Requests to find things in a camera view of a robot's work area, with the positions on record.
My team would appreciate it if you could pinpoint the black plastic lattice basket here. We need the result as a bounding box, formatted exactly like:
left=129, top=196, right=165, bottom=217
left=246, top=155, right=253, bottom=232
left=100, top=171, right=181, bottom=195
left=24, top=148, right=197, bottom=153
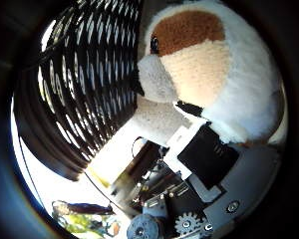
left=13, top=0, right=145, bottom=182

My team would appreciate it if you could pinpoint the black cable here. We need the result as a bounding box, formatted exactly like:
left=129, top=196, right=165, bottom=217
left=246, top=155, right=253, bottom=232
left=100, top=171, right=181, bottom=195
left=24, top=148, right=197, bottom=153
left=84, top=170, right=126, bottom=208

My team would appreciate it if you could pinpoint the white plush animal toy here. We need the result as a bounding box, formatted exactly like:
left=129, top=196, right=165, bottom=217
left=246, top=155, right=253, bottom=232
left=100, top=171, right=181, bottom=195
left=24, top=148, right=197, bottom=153
left=136, top=0, right=287, bottom=147

